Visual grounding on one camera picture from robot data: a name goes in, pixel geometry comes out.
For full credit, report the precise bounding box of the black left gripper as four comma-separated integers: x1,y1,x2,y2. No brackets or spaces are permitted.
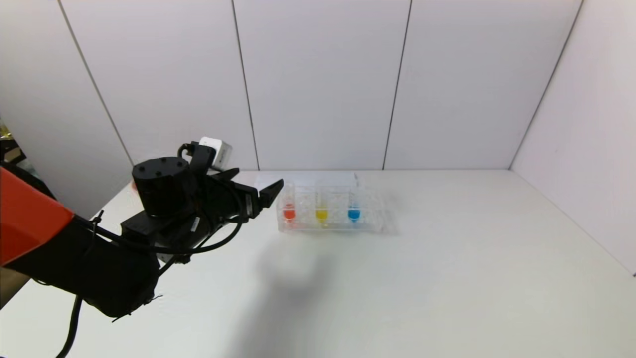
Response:
197,168,284,226

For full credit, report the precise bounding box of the test tube with red pigment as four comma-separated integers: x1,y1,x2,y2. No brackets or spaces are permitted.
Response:
283,182,298,226

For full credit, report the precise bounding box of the test tube with yellow pigment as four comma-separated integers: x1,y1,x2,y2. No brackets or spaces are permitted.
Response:
316,183,329,226

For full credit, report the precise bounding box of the test tube with blue pigment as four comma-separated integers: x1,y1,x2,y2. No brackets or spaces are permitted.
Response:
347,181,361,225

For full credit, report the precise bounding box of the clear acrylic test tube rack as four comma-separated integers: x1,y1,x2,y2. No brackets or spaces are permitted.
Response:
277,181,386,234

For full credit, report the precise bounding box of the white paper sheet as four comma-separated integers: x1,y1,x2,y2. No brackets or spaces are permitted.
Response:
254,172,359,194

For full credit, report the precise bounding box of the dark background furniture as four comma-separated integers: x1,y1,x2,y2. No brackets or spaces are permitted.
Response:
0,139,56,199

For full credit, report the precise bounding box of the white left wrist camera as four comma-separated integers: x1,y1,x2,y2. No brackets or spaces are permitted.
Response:
199,137,233,168

